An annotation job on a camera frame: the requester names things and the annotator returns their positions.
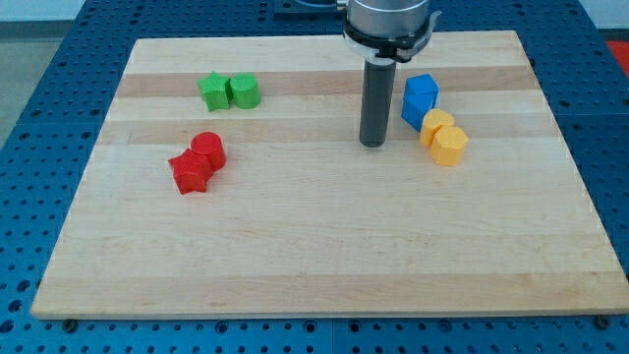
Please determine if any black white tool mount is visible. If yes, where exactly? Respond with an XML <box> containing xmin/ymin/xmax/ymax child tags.
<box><xmin>343</xmin><ymin>11</ymin><xmax>441</xmax><ymax>65</ymax></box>

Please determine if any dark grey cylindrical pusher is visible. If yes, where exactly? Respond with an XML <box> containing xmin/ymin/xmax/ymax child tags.
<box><xmin>359</xmin><ymin>62</ymin><xmax>396</xmax><ymax>148</ymax></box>

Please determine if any yellow heart block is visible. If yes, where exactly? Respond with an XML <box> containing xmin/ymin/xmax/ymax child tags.
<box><xmin>419</xmin><ymin>108</ymin><xmax>455</xmax><ymax>147</ymax></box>

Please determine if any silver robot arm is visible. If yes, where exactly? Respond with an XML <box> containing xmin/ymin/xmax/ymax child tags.
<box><xmin>336</xmin><ymin>0</ymin><xmax>442</xmax><ymax>148</ymax></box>

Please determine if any blue pentagon block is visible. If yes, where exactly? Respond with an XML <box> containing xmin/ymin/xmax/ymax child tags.
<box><xmin>405</xmin><ymin>74</ymin><xmax>439</xmax><ymax>108</ymax></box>

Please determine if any blue cube block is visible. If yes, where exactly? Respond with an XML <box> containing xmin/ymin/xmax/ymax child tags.
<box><xmin>401</xmin><ymin>93</ymin><xmax>436</xmax><ymax>131</ymax></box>

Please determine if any yellow hexagon block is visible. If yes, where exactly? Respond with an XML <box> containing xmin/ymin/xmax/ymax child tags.
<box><xmin>430</xmin><ymin>126</ymin><xmax>469</xmax><ymax>166</ymax></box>

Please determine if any green cylinder block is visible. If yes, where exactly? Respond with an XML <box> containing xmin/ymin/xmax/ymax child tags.
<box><xmin>230</xmin><ymin>73</ymin><xmax>260</xmax><ymax>109</ymax></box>

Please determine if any green star block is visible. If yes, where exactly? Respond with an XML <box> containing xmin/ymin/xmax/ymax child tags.
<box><xmin>197</xmin><ymin>72</ymin><xmax>233</xmax><ymax>111</ymax></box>

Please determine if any wooden board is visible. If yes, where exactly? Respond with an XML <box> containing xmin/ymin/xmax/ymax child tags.
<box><xmin>31</xmin><ymin>30</ymin><xmax>628</xmax><ymax>320</ymax></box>

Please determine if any red cylinder block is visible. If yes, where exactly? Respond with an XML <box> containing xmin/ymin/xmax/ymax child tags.
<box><xmin>191</xmin><ymin>132</ymin><xmax>227</xmax><ymax>171</ymax></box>

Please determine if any red star block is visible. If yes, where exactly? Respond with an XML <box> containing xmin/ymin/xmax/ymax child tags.
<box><xmin>168</xmin><ymin>148</ymin><xmax>213</xmax><ymax>195</ymax></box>

